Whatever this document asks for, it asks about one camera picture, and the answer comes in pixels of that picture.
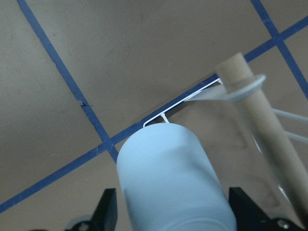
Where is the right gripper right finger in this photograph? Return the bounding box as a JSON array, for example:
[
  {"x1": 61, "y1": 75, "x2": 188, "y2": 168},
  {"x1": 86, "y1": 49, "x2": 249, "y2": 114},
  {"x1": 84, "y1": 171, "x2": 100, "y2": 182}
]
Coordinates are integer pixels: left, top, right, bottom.
[{"x1": 229, "y1": 187, "x2": 295, "y2": 231}]

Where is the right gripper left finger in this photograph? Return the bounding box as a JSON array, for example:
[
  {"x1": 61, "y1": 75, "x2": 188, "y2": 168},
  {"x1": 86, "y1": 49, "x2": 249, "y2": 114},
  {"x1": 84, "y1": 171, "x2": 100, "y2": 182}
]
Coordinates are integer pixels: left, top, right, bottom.
[{"x1": 92, "y1": 188, "x2": 117, "y2": 231}]

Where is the light blue cup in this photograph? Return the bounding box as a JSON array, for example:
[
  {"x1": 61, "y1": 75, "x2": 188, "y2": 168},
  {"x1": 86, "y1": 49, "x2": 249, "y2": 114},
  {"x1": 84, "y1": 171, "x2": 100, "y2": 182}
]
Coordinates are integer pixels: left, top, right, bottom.
[{"x1": 116, "y1": 123, "x2": 237, "y2": 231}]

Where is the wooden rack dowel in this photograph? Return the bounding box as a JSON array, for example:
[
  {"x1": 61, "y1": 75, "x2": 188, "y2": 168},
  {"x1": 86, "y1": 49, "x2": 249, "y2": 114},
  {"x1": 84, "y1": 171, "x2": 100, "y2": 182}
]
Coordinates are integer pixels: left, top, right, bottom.
[{"x1": 215, "y1": 53, "x2": 308, "y2": 228}]

